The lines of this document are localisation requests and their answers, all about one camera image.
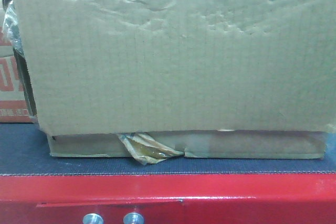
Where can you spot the large brown cardboard box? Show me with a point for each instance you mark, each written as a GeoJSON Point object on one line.
{"type": "Point", "coordinates": [158, 79]}

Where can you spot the dark blue table mat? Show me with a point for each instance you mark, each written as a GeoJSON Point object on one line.
{"type": "Point", "coordinates": [25, 151]}

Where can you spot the red metal workbench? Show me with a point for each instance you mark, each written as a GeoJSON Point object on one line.
{"type": "Point", "coordinates": [203, 198]}

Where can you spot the red printed cardboard box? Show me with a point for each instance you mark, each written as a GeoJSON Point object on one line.
{"type": "Point", "coordinates": [13, 103]}

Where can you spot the silver bolt right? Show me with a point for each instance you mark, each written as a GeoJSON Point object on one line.
{"type": "Point", "coordinates": [133, 218]}

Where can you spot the silver bolt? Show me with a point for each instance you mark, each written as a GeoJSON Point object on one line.
{"type": "Point", "coordinates": [92, 218]}
{"type": "Point", "coordinates": [133, 218]}

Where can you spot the silver bolt left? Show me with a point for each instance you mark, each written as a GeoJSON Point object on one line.
{"type": "Point", "coordinates": [92, 218]}

